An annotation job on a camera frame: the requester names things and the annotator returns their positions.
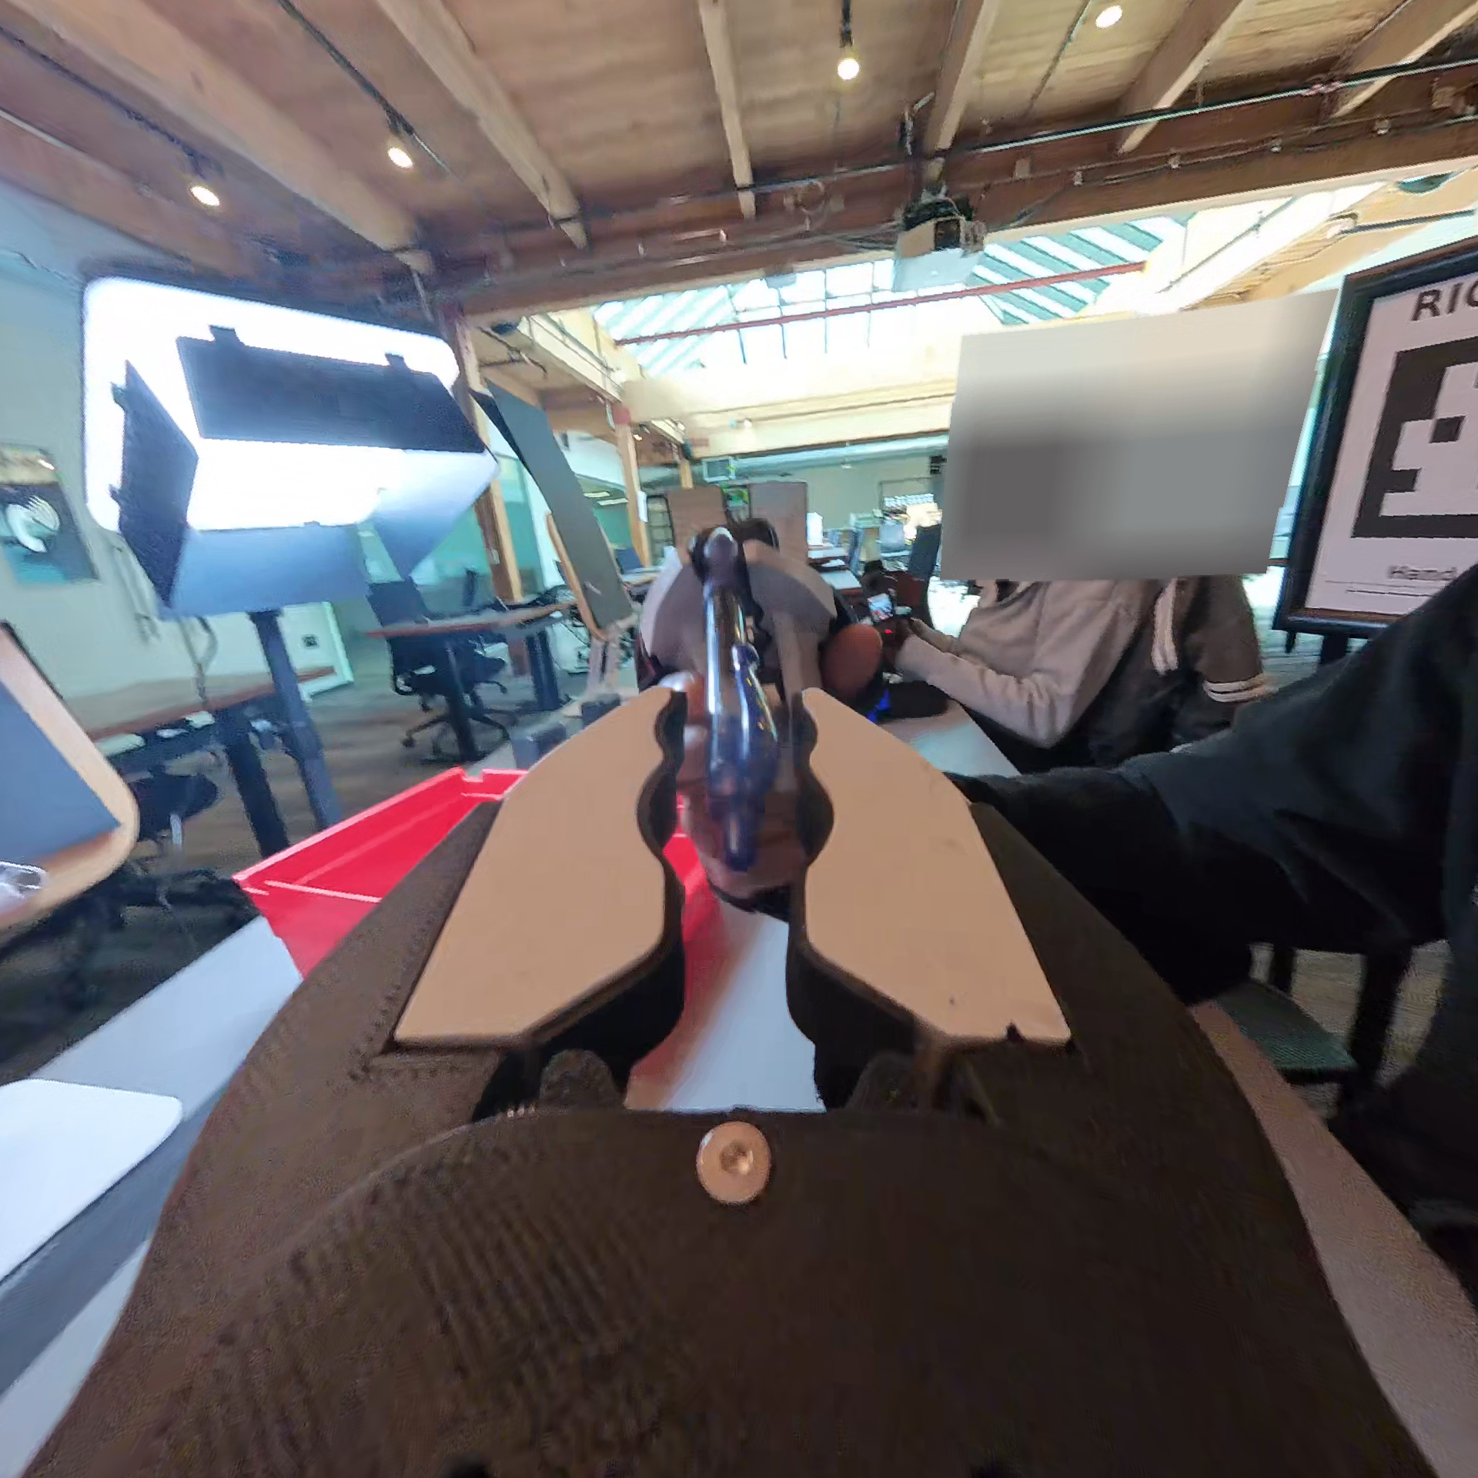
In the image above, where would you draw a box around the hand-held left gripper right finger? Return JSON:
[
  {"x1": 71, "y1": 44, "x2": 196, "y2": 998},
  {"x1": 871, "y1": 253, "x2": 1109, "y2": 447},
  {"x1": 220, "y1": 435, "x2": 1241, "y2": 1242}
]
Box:
[{"x1": 789, "y1": 688, "x2": 1076, "y2": 1096}]

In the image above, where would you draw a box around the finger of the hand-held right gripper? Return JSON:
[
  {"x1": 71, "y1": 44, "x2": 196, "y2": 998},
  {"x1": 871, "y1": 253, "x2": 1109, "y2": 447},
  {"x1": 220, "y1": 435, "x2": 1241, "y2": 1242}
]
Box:
[
  {"x1": 745, "y1": 542, "x2": 843, "y2": 635},
  {"x1": 639, "y1": 572, "x2": 710, "y2": 695}
]

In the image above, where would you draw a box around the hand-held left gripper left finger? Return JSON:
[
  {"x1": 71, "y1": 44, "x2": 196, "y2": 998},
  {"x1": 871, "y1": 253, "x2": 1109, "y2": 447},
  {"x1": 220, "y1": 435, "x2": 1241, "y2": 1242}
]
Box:
[{"x1": 393, "y1": 686, "x2": 690, "y2": 1054}]

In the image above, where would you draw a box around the blue pen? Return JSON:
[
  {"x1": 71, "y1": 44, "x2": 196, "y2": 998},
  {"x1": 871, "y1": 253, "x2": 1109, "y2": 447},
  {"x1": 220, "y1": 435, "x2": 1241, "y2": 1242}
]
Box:
[{"x1": 690, "y1": 528, "x2": 782, "y2": 873}]

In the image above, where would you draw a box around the red plastic bin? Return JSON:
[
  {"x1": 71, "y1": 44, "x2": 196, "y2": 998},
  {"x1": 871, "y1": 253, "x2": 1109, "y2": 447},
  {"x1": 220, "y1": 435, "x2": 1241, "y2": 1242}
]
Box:
[{"x1": 235, "y1": 765, "x2": 729, "y2": 1112}]

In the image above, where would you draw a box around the person's right forearm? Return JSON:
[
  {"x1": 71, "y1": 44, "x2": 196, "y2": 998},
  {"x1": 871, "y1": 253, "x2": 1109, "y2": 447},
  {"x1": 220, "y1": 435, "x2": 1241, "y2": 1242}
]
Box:
[{"x1": 952, "y1": 567, "x2": 1478, "y2": 1006}]

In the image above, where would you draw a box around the grey board on stand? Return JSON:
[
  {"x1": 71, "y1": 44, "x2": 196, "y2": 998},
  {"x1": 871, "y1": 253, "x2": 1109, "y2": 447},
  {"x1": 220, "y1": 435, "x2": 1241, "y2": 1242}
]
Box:
[{"x1": 474, "y1": 382, "x2": 637, "y2": 706}]

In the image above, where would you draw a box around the wooden office desk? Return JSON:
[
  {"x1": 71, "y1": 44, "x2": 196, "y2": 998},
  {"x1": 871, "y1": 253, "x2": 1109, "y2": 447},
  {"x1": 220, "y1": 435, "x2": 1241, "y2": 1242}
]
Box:
[
  {"x1": 368, "y1": 600, "x2": 578, "y2": 741},
  {"x1": 69, "y1": 667, "x2": 337, "y2": 857}
]

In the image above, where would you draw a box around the black office chair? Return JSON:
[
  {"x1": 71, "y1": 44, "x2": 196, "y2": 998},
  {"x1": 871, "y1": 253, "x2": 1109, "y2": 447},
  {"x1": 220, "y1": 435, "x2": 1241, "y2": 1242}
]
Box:
[{"x1": 370, "y1": 575, "x2": 511, "y2": 764}]

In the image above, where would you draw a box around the light stand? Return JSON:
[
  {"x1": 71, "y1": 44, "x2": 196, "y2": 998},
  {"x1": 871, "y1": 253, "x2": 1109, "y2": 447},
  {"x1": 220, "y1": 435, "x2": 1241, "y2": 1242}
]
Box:
[{"x1": 249, "y1": 609, "x2": 342, "y2": 857}]

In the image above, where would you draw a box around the ceiling projector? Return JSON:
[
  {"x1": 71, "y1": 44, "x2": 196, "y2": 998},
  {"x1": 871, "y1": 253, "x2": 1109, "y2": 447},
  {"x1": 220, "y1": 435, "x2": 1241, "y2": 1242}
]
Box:
[{"x1": 894, "y1": 197, "x2": 986, "y2": 290}]

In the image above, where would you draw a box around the dark striped jacket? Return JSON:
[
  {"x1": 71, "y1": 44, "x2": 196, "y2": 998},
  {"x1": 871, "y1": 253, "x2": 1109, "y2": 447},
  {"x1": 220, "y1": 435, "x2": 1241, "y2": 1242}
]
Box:
[{"x1": 1086, "y1": 575, "x2": 1269, "y2": 764}]

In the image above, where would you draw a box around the studio light panel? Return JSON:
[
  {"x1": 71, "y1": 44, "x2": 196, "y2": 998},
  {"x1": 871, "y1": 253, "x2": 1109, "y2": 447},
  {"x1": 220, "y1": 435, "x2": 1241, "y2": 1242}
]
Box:
[{"x1": 81, "y1": 274, "x2": 500, "y2": 614}]

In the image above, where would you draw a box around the black board on stand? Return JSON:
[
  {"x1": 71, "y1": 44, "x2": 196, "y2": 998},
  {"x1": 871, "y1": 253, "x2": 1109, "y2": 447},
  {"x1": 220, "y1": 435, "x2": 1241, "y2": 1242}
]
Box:
[{"x1": 0, "y1": 623, "x2": 185, "y2": 1283}]

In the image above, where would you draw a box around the person's black clothing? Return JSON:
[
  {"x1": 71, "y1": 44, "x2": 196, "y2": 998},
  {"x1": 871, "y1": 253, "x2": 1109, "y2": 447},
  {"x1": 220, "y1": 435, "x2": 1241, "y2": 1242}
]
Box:
[{"x1": 1329, "y1": 941, "x2": 1478, "y2": 1272}]

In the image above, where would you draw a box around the teal wall poster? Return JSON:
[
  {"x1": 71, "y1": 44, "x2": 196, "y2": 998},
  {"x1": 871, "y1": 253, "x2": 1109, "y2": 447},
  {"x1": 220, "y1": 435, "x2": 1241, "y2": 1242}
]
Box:
[{"x1": 0, "y1": 443, "x2": 97, "y2": 584}]

